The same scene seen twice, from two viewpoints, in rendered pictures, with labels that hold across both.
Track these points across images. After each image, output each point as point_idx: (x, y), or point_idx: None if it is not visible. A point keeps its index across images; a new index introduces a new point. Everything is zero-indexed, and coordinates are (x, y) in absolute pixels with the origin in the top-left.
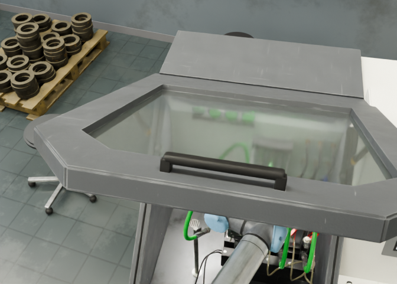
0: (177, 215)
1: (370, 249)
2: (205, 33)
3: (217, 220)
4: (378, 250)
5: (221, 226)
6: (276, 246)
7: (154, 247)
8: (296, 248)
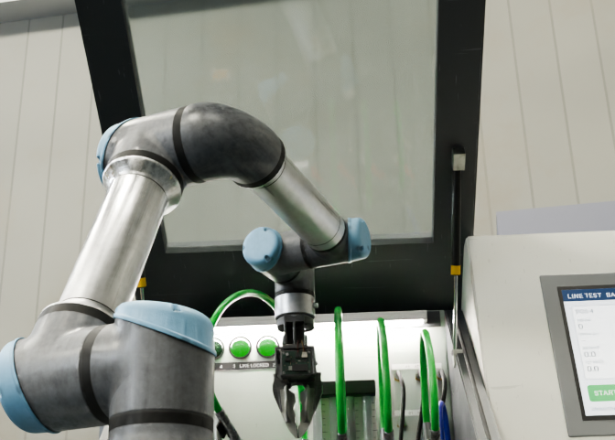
0: None
1: (546, 430)
2: None
3: (264, 229)
4: (561, 429)
5: (270, 235)
6: (355, 222)
7: None
8: None
